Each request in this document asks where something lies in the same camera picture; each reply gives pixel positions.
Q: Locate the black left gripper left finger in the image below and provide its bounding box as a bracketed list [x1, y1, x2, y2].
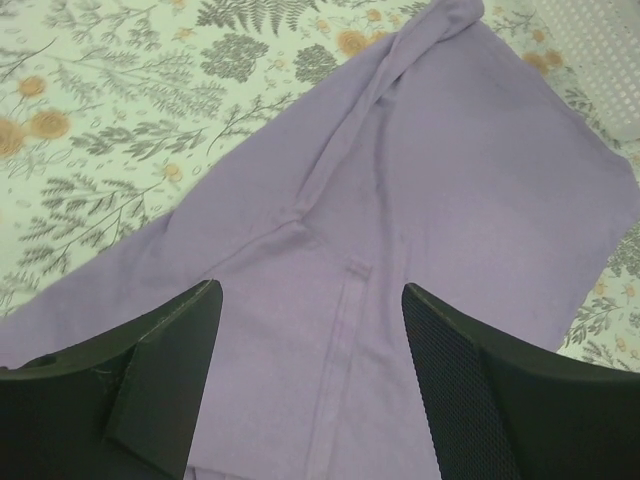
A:
[1, 280, 223, 479]

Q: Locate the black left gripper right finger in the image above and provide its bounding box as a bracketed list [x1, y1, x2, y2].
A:
[402, 284, 639, 479]

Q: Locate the purple t shirt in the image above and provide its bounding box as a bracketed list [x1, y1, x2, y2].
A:
[1, 1, 639, 479]

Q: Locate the floral table mat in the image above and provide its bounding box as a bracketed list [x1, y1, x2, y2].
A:
[0, 0, 640, 374]

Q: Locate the white plastic basket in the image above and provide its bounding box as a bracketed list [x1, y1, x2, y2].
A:
[533, 0, 639, 142]

